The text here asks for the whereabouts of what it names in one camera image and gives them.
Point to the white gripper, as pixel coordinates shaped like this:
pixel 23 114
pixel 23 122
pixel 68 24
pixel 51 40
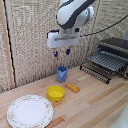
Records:
pixel 62 39

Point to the blue cup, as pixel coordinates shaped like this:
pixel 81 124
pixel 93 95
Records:
pixel 62 73

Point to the orange bread piece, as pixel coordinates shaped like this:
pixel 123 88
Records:
pixel 72 87

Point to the yellow bowl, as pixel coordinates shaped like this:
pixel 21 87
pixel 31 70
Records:
pixel 56 93

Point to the black dish rack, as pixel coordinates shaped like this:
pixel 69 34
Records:
pixel 107 60

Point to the white floral rimmed plate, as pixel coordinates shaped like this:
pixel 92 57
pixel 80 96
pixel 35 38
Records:
pixel 30 111

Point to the wooden vertical post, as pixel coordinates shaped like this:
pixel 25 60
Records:
pixel 8 43

